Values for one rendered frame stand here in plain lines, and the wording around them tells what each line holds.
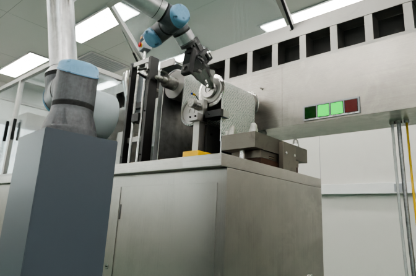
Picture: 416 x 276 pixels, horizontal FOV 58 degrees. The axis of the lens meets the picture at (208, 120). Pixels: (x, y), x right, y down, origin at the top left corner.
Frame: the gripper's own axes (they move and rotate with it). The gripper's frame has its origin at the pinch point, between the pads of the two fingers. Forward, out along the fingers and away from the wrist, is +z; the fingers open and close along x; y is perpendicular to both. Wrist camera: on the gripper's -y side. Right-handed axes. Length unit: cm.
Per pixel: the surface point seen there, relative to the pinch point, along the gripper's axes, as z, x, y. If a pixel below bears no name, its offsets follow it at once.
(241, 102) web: 15.7, -4.2, 9.0
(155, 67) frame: -13.1, 29.1, 6.5
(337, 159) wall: 197, 61, 185
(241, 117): 20.3, -4.2, 3.9
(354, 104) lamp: 32, -47, 18
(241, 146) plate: 18.1, -18.1, -21.0
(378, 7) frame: 7, -59, 50
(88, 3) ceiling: -57, 224, 154
